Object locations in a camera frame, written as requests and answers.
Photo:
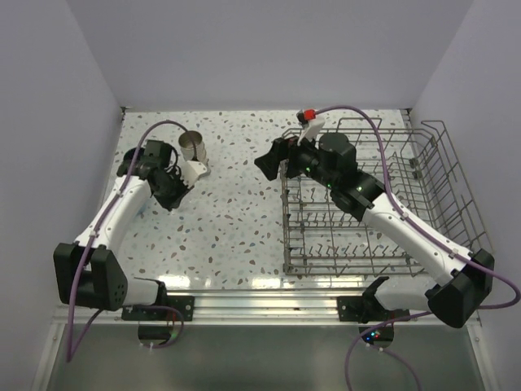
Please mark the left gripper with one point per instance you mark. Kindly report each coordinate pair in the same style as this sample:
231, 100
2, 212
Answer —
169, 204

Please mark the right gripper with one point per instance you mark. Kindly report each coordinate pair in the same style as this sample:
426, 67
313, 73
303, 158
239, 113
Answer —
269, 163

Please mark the dark teal mug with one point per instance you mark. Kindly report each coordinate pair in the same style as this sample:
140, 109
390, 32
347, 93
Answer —
129, 155

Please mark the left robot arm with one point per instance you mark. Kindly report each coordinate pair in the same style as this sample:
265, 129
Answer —
87, 270

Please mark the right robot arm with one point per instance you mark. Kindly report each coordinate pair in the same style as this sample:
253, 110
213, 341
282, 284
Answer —
457, 281

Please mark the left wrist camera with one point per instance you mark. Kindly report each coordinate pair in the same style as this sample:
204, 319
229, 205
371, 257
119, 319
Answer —
192, 171

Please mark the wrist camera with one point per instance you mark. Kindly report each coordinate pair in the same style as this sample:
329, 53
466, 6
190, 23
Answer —
311, 124
192, 171

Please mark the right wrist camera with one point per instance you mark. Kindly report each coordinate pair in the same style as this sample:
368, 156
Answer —
311, 124

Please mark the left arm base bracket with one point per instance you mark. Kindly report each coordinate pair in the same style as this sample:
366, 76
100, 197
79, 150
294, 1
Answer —
183, 304

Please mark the aluminium mounting rail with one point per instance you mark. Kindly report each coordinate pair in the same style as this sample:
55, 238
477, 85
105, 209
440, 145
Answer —
266, 307

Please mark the grey wire dish rack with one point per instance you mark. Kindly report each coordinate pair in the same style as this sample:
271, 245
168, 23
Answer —
427, 178

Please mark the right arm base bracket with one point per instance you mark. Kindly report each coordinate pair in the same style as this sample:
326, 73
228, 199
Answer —
351, 309

